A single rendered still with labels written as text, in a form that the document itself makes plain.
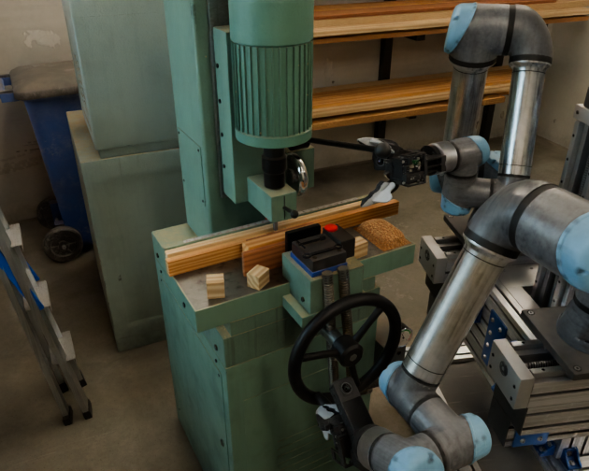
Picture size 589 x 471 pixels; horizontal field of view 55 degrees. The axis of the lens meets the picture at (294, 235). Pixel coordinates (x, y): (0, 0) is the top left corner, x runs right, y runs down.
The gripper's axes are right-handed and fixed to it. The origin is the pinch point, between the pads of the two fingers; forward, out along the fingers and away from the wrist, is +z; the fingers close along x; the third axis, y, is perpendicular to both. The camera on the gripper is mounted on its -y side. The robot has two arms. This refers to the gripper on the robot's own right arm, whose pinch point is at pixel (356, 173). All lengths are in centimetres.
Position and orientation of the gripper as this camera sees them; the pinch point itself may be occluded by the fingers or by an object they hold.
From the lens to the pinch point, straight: 127.9
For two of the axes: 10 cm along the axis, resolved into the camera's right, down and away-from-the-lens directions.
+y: 4.7, 2.5, -8.5
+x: 0.8, 9.4, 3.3
